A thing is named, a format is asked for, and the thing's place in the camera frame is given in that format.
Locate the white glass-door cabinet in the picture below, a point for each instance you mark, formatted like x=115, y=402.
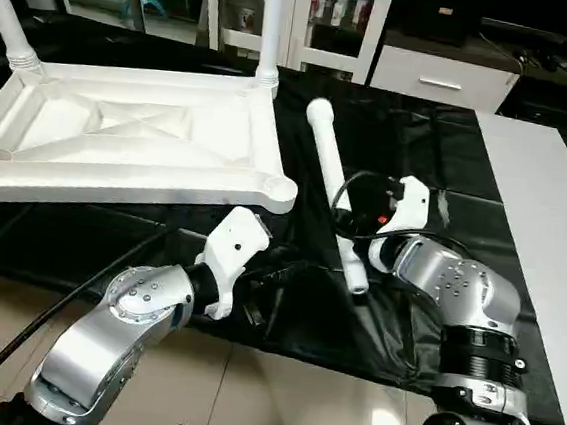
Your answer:
x=312, y=19

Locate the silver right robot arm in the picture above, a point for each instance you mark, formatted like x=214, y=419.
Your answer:
x=466, y=300

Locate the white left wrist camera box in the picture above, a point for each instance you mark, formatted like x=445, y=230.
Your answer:
x=234, y=253

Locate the white drawer unit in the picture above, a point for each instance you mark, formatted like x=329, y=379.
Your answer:
x=442, y=79

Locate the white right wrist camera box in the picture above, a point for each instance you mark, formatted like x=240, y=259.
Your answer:
x=410, y=207

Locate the white flat panel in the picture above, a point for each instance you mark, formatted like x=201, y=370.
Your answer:
x=551, y=248

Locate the dark wooden TV bench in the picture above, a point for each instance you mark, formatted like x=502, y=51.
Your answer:
x=558, y=73

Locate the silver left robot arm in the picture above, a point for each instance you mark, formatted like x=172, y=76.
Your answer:
x=116, y=337

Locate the black work mat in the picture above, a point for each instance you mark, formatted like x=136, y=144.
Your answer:
x=411, y=144

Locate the black box with yellow label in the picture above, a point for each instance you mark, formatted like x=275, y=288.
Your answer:
x=438, y=11

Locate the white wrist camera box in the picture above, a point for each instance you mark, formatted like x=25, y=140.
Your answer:
x=234, y=253
x=410, y=207

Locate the white plastic table top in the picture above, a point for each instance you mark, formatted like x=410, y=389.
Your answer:
x=151, y=129

